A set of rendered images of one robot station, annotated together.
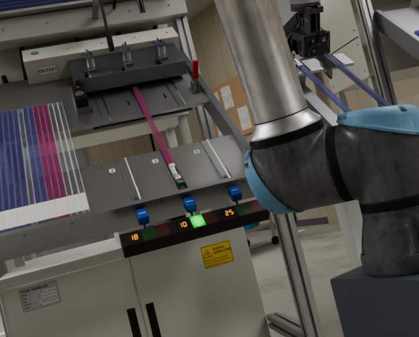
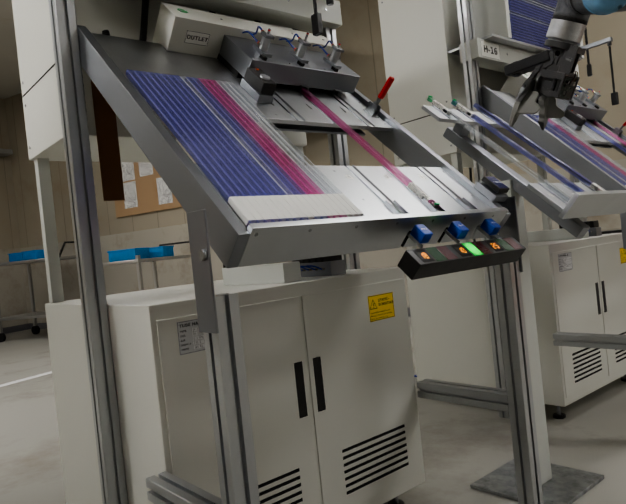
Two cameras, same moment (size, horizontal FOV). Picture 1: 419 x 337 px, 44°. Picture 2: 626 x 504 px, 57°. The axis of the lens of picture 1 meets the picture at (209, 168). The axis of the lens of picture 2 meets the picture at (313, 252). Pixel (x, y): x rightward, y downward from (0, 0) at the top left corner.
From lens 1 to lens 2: 0.86 m
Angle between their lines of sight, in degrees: 26
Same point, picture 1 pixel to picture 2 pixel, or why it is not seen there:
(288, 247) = (514, 297)
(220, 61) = not seen: hidden behind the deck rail
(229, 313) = (386, 377)
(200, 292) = (364, 349)
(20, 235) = (306, 229)
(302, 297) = (521, 352)
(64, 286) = not seen: hidden behind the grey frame
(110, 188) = (362, 195)
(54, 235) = (333, 238)
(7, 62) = (111, 14)
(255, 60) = not seen: outside the picture
